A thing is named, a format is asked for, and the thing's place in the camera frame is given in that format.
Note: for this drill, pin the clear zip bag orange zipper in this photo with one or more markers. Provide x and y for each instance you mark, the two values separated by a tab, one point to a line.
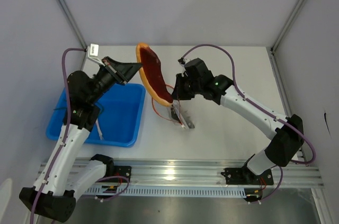
163	102

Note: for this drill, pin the grey toy fish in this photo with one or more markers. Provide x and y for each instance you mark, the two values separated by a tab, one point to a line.
180	115

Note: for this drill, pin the blue plastic bin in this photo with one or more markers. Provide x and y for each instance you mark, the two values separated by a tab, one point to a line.
120	120

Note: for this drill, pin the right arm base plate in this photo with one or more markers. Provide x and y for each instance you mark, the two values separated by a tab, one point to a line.
243	176

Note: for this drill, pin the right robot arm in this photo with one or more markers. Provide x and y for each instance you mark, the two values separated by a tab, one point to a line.
284	132

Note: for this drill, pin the white slotted cable duct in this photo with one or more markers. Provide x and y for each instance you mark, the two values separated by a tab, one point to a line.
177	191

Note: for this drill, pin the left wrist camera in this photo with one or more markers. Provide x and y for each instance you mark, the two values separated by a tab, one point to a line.
93	50

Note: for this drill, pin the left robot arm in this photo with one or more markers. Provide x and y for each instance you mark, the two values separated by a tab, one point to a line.
53	194

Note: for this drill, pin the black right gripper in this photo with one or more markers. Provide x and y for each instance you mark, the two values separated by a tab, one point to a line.
178	93

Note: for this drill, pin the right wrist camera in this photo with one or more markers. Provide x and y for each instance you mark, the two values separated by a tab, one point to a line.
183	61

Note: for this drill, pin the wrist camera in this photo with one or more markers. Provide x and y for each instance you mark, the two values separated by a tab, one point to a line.
93	50
183	61

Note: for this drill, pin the aluminium mounting rail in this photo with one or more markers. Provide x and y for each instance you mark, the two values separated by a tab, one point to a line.
207	173

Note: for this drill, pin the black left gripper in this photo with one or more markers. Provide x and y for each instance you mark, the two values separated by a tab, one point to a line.
122	72

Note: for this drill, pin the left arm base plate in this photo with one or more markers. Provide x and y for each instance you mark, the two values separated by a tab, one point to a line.
124	171

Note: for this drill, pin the green toy scallion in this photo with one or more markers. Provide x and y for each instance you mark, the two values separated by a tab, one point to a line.
97	121

